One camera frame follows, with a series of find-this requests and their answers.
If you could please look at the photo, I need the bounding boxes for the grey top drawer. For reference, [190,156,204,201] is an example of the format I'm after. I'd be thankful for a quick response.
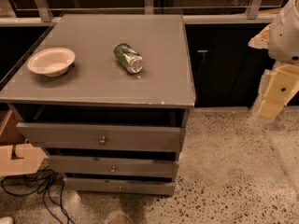
[17,122,185,152]

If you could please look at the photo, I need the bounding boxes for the grey drawer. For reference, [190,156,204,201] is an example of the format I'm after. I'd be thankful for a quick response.
[46,155,178,178]
[64,177,175,196]
[17,122,185,152]

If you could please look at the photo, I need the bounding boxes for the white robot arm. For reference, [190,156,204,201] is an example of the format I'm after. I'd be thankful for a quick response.
[249,0,299,119]

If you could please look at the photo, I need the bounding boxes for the grey bottom drawer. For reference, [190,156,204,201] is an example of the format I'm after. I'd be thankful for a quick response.
[64,177,175,196]

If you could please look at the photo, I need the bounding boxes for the grey drawer cabinet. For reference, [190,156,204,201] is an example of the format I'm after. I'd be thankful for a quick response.
[0,14,195,184]

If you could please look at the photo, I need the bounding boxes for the grey middle drawer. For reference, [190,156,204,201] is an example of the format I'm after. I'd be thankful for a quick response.
[46,155,178,178]

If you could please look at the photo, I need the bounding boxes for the dark cabinet behind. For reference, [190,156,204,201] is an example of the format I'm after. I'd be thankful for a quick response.
[185,23,299,108]

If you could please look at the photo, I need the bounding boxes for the green soda can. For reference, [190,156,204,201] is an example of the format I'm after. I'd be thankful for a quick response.
[113,43,144,74]

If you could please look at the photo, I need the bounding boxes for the brown shoe tip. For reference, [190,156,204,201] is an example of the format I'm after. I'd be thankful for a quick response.
[105,213,133,224]

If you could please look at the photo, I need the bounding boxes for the white paper bowl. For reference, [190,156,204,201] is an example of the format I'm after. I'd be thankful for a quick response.
[27,48,76,77]

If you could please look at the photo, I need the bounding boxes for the wooden board piece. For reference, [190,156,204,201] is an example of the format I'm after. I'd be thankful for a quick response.
[0,110,45,177]

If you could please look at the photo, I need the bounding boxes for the metal railing with glass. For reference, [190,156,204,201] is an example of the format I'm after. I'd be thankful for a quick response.
[0,0,288,27]

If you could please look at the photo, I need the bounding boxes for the blue black floor cables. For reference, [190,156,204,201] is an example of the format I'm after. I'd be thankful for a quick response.
[0,168,76,224]

